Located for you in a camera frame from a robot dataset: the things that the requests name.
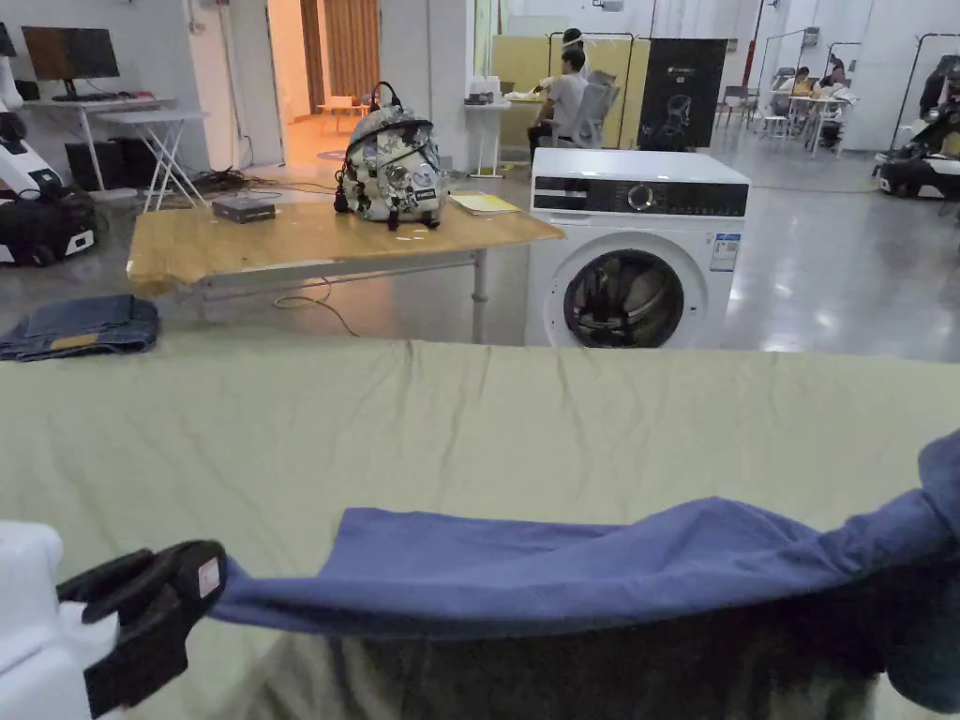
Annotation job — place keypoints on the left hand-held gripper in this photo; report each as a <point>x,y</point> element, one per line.
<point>26,637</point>

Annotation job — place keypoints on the dark blue shirt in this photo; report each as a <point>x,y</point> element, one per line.
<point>570,570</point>

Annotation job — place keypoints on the folded blue jeans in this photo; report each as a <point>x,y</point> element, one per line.
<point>82,322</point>

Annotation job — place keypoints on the bed with pale green sheet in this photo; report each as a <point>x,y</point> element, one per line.
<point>450,427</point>

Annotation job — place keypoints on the small black box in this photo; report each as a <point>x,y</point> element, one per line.
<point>244,210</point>

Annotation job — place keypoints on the floral patterned backpack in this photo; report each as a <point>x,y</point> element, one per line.
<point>394,165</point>

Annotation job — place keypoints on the yellow paper folder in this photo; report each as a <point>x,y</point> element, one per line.
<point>484,204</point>

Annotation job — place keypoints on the white desk with monitor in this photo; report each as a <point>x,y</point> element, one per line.
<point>71,56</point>

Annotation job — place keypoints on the white washing machine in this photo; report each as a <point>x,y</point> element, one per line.
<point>637,247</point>

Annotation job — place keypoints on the black display banner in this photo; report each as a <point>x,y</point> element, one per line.
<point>682,90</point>

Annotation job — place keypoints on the group of people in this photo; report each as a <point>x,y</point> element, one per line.
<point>817,90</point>

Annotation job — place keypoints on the black clothes rack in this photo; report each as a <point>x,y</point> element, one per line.
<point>911,60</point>

